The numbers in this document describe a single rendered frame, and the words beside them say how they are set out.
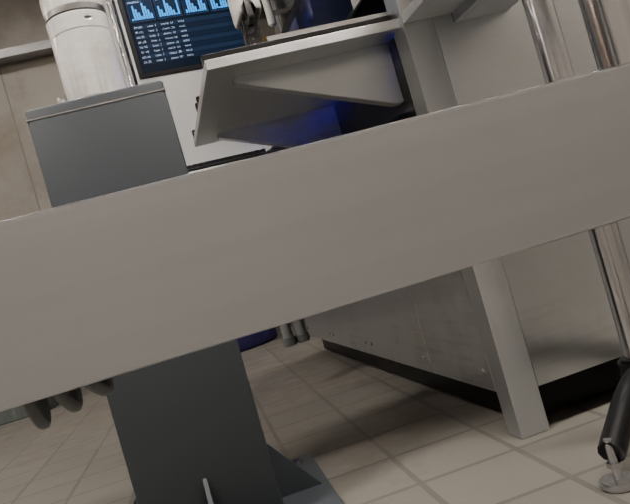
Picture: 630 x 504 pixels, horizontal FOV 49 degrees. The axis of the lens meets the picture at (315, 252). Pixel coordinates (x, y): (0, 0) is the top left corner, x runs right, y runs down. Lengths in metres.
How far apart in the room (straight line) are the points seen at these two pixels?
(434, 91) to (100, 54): 0.66
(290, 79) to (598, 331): 0.82
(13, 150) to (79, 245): 4.93
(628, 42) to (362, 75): 0.92
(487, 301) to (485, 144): 0.90
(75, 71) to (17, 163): 3.97
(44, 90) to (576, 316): 4.52
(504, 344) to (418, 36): 0.64
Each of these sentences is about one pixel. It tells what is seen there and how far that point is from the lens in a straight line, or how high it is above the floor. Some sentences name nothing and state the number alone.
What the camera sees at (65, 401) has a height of 0.42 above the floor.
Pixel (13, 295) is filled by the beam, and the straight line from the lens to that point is 0.49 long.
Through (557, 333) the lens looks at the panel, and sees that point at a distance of 1.50.
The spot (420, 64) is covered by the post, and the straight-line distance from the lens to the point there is 1.44.
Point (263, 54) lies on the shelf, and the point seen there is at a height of 0.87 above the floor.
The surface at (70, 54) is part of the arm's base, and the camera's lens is 1.44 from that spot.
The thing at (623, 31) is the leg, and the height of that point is 0.58.
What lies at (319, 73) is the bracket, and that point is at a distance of 1.48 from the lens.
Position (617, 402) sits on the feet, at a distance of 1.24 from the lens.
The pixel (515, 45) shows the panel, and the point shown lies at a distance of 1.54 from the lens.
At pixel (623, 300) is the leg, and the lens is 1.31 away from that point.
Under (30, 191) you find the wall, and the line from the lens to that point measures 5.33.
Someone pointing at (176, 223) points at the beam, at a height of 0.52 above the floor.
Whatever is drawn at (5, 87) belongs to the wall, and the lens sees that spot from 5.52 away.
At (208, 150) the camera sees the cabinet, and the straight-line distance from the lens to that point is 2.34.
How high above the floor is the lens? 0.47
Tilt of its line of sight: level
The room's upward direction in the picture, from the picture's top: 16 degrees counter-clockwise
